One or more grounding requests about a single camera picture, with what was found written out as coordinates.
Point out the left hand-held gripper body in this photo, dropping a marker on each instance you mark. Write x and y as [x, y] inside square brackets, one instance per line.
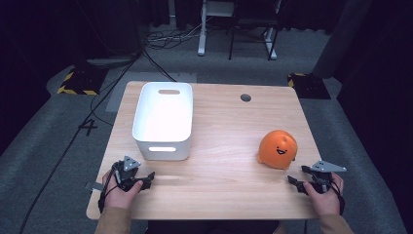
[127, 174]

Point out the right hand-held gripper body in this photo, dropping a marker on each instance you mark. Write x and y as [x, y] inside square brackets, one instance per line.
[323, 177]

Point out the orange smiley face toy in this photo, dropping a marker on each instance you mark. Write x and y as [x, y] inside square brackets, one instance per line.
[276, 146]

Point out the white plastic storage bin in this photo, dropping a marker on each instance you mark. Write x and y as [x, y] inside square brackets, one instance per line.
[162, 120]

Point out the person's left hand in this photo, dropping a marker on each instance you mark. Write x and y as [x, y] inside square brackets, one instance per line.
[118, 198]

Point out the person's right hand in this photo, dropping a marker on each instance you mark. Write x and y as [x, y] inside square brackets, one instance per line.
[326, 203]

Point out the person's dark lap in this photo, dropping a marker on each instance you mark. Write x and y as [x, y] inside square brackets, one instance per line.
[211, 227]

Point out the black yellow striped stand base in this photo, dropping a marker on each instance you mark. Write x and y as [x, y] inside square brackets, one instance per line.
[310, 86]
[82, 81]

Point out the white desk leg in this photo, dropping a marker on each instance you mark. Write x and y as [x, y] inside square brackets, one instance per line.
[202, 29]
[271, 44]

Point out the black metal chair frame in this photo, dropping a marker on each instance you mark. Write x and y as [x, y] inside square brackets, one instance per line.
[253, 24]

